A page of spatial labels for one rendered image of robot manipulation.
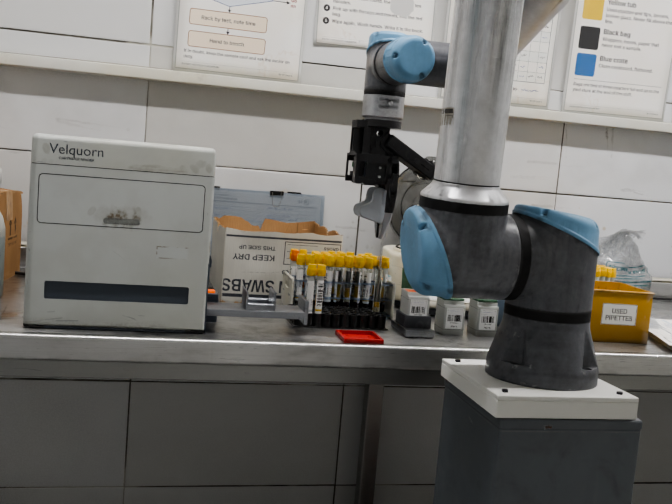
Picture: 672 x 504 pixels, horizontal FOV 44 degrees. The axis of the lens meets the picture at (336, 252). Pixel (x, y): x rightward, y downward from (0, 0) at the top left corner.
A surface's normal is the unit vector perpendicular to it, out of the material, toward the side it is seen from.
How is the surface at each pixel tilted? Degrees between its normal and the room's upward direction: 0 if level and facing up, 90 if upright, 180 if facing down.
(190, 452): 90
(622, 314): 90
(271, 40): 95
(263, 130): 90
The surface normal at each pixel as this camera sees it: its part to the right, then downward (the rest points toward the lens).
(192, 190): 0.22, 0.12
